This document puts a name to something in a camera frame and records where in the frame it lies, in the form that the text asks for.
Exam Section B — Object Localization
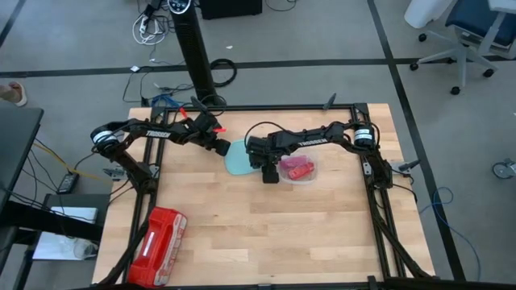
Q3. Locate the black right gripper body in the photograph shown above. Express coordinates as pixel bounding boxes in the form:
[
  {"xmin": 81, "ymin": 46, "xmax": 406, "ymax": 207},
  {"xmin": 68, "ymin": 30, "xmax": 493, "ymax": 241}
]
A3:
[{"xmin": 257, "ymin": 133, "xmax": 285, "ymax": 184}]

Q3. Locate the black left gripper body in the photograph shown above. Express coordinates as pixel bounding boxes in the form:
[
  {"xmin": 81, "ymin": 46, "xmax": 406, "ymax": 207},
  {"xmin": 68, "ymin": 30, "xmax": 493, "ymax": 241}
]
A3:
[{"xmin": 187, "ymin": 112, "xmax": 221, "ymax": 148}]

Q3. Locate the light blue container lid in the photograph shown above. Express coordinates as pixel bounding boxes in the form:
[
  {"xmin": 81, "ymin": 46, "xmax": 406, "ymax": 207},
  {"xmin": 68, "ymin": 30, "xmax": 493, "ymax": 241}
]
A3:
[{"xmin": 223, "ymin": 138, "xmax": 264, "ymax": 177}]

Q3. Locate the clear zipper bag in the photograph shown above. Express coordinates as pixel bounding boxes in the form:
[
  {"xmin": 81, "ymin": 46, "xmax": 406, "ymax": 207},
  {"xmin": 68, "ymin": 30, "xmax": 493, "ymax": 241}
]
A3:
[
  {"xmin": 278, "ymin": 153, "xmax": 318, "ymax": 184},
  {"xmin": 287, "ymin": 161, "xmax": 316, "ymax": 181}
]

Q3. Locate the clear plastic container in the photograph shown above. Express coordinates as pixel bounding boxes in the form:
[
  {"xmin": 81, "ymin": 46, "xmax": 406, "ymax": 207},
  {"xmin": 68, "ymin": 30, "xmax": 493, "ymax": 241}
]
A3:
[{"xmin": 277, "ymin": 151, "xmax": 319, "ymax": 186}]

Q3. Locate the black tower fan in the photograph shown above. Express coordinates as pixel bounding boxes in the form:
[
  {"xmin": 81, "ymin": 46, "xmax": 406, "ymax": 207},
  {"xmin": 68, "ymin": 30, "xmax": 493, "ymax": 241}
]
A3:
[{"xmin": 166, "ymin": 0, "xmax": 227, "ymax": 108}]

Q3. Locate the red first aid case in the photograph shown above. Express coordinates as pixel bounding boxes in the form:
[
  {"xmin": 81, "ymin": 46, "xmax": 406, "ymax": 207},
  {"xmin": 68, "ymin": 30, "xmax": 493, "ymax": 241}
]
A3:
[{"xmin": 127, "ymin": 206, "xmax": 189, "ymax": 289}]

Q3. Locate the black box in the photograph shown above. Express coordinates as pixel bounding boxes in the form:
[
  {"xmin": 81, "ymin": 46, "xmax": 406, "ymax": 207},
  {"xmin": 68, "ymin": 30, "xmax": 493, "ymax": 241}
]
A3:
[{"xmin": 198, "ymin": 0, "xmax": 264, "ymax": 21}]

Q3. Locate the black power brick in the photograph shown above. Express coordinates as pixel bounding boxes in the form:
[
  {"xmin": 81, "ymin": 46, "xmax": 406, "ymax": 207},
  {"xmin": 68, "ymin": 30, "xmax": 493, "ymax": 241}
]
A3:
[{"xmin": 56, "ymin": 172, "xmax": 81, "ymax": 195}]

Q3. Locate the clear glass jar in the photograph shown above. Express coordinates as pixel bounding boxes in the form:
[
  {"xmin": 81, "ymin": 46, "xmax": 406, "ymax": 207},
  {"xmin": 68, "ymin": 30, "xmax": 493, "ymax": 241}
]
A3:
[{"xmin": 73, "ymin": 237, "xmax": 99, "ymax": 260}]

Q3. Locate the black stand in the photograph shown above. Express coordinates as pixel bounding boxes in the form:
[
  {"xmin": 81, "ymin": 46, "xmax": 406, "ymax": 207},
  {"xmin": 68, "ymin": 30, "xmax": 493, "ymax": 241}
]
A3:
[{"xmin": 0, "ymin": 192, "xmax": 112, "ymax": 290}]

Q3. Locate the black desk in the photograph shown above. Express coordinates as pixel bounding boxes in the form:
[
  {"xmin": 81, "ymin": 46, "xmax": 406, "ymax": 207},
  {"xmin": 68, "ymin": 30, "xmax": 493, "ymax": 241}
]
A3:
[{"xmin": 0, "ymin": 106, "xmax": 45, "ymax": 210}]

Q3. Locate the white paper sheet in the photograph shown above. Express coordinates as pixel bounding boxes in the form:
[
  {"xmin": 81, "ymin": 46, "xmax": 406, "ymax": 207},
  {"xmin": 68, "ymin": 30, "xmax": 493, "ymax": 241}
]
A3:
[{"xmin": 32, "ymin": 232, "xmax": 99, "ymax": 262}]

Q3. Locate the person's foot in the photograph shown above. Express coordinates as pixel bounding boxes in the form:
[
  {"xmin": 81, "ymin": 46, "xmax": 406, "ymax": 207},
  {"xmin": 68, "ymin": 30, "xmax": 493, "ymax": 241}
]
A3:
[{"xmin": 0, "ymin": 81, "xmax": 28, "ymax": 108}]

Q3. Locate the white waste bin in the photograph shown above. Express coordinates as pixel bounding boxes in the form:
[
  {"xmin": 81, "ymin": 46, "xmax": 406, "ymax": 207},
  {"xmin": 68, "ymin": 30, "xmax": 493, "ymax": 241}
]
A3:
[{"xmin": 403, "ymin": 0, "xmax": 456, "ymax": 30}]

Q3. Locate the grey caster wheel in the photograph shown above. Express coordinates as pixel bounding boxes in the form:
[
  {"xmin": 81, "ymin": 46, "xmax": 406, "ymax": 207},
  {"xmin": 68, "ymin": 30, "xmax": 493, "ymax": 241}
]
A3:
[{"xmin": 491, "ymin": 158, "xmax": 516, "ymax": 180}]

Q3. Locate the blue seat office chair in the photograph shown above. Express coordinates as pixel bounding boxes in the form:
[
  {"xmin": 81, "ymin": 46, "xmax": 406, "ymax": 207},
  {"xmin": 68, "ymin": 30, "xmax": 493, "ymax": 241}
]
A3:
[{"xmin": 409, "ymin": 0, "xmax": 516, "ymax": 97}]

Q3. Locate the blue cable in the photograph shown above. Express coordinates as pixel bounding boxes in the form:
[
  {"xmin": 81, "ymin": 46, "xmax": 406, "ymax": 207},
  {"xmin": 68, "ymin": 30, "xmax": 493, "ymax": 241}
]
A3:
[
  {"xmin": 150, "ymin": 93, "xmax": 183, "ymax": 109},
  {"xmin": 418, "ymin": 186, "xmax": 483, "ymax": 282}
]

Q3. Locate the black coiled cable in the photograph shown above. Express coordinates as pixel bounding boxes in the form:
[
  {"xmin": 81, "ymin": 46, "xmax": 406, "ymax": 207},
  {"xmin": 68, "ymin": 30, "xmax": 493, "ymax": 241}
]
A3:
[{"xmin": 209, "ymin": 57, "xmax": 239, "ymax": 89}]

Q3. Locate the white cable bundle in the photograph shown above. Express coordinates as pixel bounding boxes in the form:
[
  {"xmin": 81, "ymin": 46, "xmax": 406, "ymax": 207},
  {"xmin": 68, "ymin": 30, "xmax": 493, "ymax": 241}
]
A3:
[{"xmin": 131, "ymin": 14, "xmax": 168, "ymax": 47}]

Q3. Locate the yellow cable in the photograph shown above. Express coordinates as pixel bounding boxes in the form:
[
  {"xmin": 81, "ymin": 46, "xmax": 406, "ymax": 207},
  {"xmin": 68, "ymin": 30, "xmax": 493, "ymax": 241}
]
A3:
[{"xmin": 33, "ymin": 140, "xmax": 104, "ymax": 182}]

